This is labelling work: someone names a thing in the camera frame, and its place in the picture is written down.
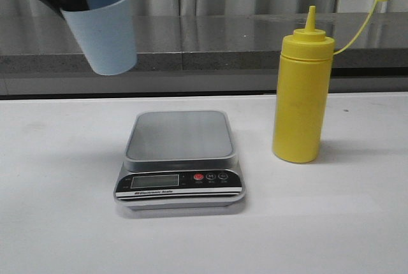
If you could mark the yellow squeeze bottle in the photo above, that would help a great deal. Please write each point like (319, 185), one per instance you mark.
(304, 73)

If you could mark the light blue plastic cup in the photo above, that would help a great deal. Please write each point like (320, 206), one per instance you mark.
(106, 35)

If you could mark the digital kitchen scale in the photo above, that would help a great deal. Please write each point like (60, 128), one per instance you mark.
(180, 159)

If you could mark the grey stone counter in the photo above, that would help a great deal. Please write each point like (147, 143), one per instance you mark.
(212, 55)

